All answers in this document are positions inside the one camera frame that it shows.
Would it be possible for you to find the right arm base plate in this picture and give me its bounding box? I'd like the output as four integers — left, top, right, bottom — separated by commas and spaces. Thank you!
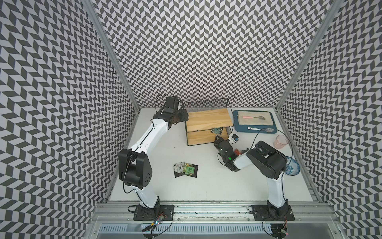
251, 204, 295, 222

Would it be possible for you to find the aluminium front rail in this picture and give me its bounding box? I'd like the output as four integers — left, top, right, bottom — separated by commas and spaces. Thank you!
89, 201, 340, 224

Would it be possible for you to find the pink plastic cup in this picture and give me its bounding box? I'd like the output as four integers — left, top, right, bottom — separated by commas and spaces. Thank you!
273, 135, 289, 149

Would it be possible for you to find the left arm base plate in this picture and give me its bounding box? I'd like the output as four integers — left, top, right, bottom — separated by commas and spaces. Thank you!
133, 205, 175, 222

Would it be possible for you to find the beige folded cloth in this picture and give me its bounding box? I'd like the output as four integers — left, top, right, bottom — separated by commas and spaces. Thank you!
237, 111, 274, 126

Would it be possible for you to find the white handled spoon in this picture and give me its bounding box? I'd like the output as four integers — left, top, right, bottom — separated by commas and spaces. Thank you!
247, 127, 275, 133

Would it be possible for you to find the teal plastic tray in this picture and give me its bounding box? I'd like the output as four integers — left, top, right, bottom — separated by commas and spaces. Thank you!
233, 110, 278, 134

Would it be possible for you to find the black wire wooden shelf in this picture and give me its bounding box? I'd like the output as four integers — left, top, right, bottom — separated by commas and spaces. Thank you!
185, 98, 234, 146

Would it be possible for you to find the blue patterned bowl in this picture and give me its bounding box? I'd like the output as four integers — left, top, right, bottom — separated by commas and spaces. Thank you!
285, 156, 300, 176

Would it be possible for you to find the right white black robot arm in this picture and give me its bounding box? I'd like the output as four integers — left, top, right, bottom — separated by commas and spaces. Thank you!
214, 134, 290, 220

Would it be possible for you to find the white floral tea bag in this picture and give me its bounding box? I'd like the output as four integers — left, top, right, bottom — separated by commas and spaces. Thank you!
173, 162, 186, 174

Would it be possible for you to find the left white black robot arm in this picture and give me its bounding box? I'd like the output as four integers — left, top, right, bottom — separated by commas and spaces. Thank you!
118, 96, 189, 210

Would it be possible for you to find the pink handled spoon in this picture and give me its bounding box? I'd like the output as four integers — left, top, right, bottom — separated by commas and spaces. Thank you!
242, 116, 266, 120

